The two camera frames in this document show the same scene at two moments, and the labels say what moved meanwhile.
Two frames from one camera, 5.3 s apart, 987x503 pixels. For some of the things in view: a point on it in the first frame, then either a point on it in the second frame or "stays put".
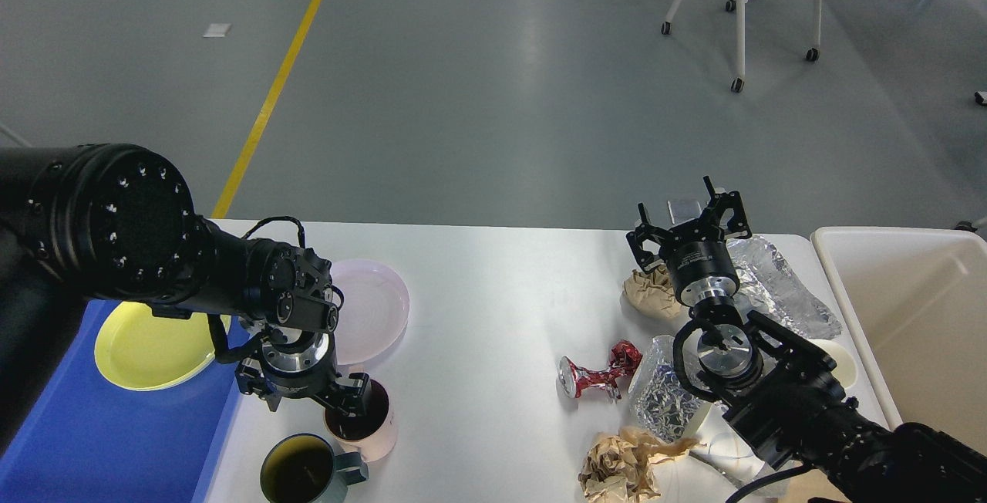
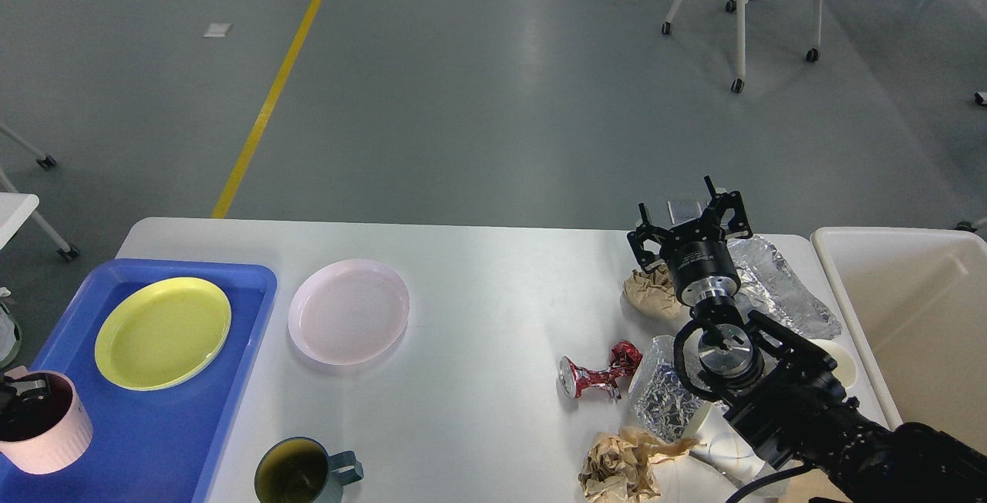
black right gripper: x=702 y=271 stays put
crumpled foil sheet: x=766 y=280 stays put
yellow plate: x=141 y=351 stays put
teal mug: x=303 y=468 stays put
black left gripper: x=303 y=372 → x=16 y=392
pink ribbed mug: x=372 y=433 → x=51 y=435
